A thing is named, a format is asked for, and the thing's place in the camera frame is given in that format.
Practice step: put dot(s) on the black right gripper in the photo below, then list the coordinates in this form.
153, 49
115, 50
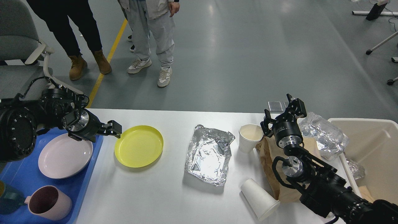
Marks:
286, 131

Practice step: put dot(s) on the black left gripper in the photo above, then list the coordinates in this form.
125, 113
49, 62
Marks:
89, 126

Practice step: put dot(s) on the yellow plate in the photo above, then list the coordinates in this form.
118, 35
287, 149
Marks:
139, 146

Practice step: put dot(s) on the pink mug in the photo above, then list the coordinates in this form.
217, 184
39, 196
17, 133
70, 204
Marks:
49, 202

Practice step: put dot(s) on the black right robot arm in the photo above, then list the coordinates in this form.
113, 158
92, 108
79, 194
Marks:
321, 189

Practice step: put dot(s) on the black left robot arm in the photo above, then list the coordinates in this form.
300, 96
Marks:
22, 121

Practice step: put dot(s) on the metal floor socket plate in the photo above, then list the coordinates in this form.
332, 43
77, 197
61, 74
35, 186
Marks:
275, 106

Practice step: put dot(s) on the brown paper bag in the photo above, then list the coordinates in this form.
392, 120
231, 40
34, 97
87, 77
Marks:
268, 150

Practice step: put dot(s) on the upright white paper cup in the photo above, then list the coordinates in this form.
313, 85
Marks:
250, 135

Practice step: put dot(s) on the crumpled foil wrap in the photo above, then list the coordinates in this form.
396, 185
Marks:
331, 140

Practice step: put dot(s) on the pink plate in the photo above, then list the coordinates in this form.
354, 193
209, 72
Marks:
64, 157

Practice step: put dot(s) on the aluminium foil tray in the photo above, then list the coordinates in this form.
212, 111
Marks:
209, 154

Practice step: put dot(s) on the person faded jeans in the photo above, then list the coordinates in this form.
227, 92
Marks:
132, 48

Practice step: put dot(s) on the lying white paper cup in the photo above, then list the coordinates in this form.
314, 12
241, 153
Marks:
261, 202

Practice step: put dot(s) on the foil piece in bin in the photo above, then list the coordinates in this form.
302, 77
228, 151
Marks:
357, 170

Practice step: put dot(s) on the beige plastic bin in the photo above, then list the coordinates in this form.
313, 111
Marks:
373, 144

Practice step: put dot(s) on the grey office chair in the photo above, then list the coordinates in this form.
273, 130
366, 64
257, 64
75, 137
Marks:
19, 40

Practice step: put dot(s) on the person grey sweatpants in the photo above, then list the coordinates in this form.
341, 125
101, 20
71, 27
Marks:
154, 17

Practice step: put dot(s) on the person black trousers brown boots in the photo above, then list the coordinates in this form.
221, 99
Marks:
57, 15

